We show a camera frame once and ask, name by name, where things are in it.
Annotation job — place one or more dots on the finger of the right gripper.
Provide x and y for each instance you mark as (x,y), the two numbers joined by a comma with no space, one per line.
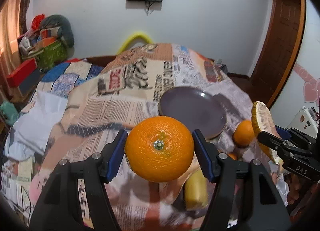
(293,135)
(273,146)

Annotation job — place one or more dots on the dark purple plate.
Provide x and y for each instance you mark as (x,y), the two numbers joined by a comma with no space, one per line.
(195,108)

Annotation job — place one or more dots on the large orange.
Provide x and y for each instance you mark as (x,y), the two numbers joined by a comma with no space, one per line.
(159,149)

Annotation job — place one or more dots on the green storage box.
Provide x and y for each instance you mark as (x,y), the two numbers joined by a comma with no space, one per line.
(52,55)

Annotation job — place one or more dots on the newspaper print cloth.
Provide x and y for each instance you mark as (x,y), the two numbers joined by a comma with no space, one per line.
(80,106)

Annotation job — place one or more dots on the yellow foam hoop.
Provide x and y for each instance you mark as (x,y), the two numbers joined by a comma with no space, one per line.
(133,39)

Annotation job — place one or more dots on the red long box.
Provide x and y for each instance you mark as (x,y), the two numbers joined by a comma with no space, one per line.
(21,72)

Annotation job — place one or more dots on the wooden door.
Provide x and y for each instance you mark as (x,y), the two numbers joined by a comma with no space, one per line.
(280,50)

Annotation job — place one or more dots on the white device board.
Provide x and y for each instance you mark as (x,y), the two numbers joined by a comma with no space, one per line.
(306,120)

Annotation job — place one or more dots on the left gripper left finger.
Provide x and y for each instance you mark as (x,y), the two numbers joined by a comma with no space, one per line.
(74,196)

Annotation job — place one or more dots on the yellow sugarcane piece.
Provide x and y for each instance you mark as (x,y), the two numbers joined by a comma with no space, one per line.
(195,192)

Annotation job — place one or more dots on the medium orange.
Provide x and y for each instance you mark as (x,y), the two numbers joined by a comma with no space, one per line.
(244,134)

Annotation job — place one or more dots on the orange window curtain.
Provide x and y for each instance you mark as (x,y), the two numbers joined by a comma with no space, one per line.
(10,31)

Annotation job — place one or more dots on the small mandarin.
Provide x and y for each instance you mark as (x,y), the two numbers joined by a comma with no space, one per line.
(233,156)

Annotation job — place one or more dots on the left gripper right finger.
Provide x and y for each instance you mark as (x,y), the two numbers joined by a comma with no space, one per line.
(244,198)

